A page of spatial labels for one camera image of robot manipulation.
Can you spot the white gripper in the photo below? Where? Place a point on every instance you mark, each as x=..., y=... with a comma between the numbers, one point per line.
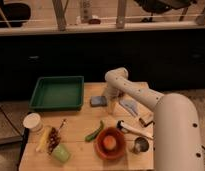
x=110, y=92

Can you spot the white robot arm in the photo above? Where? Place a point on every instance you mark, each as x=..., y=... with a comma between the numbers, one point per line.
x=176, y=132

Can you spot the blue sponge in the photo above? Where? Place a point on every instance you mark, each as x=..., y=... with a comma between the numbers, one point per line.
x=97, y=101

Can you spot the grey blue cloth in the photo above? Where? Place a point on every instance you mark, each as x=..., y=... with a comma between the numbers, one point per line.
x=130, y=106

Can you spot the small wooden block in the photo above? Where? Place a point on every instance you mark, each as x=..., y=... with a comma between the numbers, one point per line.
x=146, y=119

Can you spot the orange fruit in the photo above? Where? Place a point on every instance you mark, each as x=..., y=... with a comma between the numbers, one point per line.
x=109, y=142

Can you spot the orange bowl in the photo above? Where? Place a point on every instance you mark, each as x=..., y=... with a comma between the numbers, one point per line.
x=120, y=149

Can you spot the green cucumber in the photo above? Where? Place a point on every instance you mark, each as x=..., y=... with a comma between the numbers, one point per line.
x=94, y=134

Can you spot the metal cup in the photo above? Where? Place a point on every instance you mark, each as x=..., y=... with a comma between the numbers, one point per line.
x=141, y=144

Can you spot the green plastic tray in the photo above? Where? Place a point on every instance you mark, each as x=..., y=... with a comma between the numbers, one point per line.
x=58, y=93

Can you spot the brown grape bunch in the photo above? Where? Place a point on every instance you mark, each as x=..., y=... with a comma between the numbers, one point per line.
x=53, y=140

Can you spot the light green cup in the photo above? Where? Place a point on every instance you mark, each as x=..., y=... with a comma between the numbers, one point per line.
x=60, y=153

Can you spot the white round container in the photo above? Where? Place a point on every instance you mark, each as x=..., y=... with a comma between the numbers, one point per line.
x=33, y=122

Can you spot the dark red dish on ledge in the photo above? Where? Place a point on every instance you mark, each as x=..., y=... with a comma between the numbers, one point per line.
x=94, y=21

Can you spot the black office chair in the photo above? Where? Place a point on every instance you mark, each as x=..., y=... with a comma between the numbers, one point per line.
x=162, y=6

